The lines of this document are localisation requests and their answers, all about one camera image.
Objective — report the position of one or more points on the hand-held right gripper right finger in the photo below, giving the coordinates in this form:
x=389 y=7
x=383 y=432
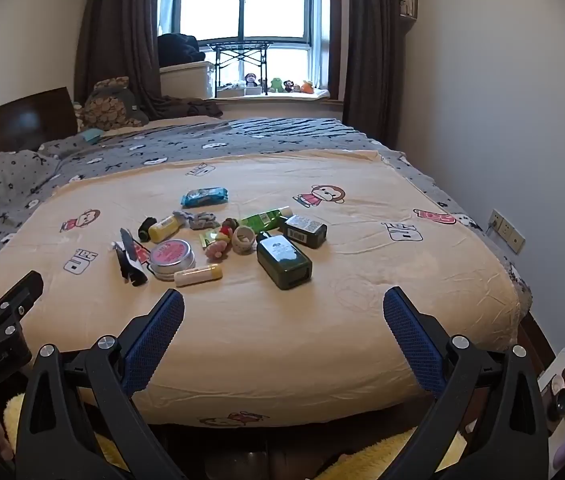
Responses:
x=410 y=332

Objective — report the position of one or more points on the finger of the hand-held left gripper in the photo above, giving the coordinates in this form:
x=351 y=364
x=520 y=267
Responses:
x=17 y=292

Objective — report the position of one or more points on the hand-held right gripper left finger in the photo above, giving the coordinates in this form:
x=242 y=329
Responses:
x=160 y=330

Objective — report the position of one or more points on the green tube with white cap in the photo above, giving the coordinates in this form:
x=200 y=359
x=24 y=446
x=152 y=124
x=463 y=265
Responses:
x=262 y=219

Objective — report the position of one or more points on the cream tube with yellow cap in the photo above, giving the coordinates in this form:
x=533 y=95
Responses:
x=196 y=276

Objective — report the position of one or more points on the pink round tin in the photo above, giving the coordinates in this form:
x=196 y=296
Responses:
x=172 y=256

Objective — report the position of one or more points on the red and white packet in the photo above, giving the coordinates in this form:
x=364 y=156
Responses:
x=141 y=254

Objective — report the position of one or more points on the grey printed pillow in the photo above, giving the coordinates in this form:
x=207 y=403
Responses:
x=5 y=185

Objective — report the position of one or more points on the pink plush toy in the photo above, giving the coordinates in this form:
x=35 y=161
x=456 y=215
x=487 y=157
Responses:
x=217 y=249

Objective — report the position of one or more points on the yellow bottle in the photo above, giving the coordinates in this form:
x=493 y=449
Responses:
x=165 y=228

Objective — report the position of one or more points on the small black bottle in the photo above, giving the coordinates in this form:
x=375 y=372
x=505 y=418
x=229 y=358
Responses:
x=146 y=228

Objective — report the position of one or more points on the small green packet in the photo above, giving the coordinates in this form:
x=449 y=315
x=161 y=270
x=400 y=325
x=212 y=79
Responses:
x=207 y=238

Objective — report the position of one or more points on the cream printed blanket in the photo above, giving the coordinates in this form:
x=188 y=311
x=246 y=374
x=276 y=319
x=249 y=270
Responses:
x=272 y=350

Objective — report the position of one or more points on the grey scrunchie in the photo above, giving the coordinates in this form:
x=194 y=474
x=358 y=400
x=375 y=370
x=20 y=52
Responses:
x=198 y=220

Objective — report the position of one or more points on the white tape roll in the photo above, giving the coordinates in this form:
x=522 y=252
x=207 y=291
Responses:
x=243 y=240

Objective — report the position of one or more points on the blue wet wipes packet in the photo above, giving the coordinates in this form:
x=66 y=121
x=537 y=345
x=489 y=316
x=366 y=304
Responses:
x=205 y=197

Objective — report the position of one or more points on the large dark green bottle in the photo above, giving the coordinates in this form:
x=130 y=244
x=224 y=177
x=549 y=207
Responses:
x=282 y=260

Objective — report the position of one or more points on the small dark green box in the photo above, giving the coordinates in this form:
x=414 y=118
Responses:
x=305 y=231

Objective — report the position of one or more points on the dark wooden headboard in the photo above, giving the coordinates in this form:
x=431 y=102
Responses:
x=17 y=120

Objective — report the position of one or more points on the black round jar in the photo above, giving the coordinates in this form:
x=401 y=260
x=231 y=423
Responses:
x=559 y=404

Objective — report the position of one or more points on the small teal box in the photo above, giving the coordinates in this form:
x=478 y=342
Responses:
x=91 y=135

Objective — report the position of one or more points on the grey printed duvet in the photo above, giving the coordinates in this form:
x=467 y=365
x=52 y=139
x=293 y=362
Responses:
x=262 y=137

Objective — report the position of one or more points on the dark brown cloth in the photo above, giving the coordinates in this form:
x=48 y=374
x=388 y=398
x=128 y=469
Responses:
x=197 y=107

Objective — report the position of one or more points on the white storage box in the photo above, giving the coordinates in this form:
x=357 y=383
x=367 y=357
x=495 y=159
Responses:
x=185 y=80

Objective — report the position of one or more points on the grey monkey plush toy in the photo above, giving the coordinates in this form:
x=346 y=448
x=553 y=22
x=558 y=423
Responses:
x=250 y=80

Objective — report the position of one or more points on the orange plush toy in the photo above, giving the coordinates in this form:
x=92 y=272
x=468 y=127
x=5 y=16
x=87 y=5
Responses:
x=307 y=87

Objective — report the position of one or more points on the green frog plush toy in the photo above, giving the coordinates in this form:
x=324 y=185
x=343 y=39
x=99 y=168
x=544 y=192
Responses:
x=276 y=85

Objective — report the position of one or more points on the small brown monkey plush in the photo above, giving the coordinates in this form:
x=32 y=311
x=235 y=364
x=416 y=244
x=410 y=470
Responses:
x=289 y=86

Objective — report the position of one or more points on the dark brown curtain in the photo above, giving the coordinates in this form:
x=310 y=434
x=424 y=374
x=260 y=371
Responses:
x=122 y=35
x=367 y=50

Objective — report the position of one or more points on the dark clothes pile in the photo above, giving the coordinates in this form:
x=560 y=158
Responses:
x=177 y=50

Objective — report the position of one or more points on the black folding rack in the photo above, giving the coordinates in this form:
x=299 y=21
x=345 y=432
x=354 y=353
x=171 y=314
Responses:
x=240 y=46

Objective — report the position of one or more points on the window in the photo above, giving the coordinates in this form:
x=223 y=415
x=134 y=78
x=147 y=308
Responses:
x=262 y=5

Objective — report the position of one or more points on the wall socket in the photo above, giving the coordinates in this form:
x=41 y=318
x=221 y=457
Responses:
x=507 y=232

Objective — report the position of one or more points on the wall switch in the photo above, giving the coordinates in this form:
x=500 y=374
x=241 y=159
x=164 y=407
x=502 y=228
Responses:
x=409 y=7

